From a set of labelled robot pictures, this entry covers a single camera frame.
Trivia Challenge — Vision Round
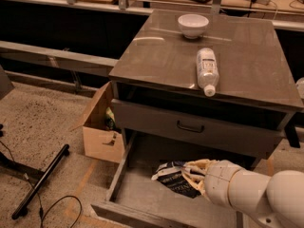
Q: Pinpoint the black floor cable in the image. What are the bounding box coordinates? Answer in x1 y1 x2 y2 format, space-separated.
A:
0 140 83 228

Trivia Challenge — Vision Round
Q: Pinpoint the blue chip bag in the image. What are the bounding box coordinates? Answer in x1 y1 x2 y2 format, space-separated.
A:
151 161 200 199

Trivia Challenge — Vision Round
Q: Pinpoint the green packet in box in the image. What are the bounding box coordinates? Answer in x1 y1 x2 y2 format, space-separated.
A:
104 107 116 130

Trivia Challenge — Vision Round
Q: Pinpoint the grey metal rail beam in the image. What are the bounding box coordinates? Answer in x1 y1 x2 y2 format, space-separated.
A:
0 41 117 77

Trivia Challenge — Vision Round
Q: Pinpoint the white ceramic bowl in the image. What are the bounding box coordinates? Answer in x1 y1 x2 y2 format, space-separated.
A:
178 14 209 39

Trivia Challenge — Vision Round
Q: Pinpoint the black metal stand leg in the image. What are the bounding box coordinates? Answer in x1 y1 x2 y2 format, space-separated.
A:
11 144 69 220

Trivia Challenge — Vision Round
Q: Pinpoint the clear plastic water bottle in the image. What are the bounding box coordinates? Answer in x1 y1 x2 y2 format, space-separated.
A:
196 47 219 97

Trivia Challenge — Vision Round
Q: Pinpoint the grey upper drawer with handle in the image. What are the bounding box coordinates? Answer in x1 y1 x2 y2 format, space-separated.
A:
112 99 283 159

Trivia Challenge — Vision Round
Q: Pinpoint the grey drawer cabinet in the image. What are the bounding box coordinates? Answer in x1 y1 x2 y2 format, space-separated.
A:
109 10 303 161

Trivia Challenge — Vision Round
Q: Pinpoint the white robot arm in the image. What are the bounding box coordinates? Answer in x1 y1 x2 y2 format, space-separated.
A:
181 159 304 228

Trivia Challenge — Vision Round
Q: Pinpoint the open grey middle drawer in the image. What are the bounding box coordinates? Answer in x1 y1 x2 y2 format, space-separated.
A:
92 132 245 228

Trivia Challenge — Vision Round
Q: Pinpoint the brown cardboard box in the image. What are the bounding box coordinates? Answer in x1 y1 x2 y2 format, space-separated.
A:
69 83 124 163

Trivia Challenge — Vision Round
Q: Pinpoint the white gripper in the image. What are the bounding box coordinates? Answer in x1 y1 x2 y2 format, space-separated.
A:
181 159 242 209

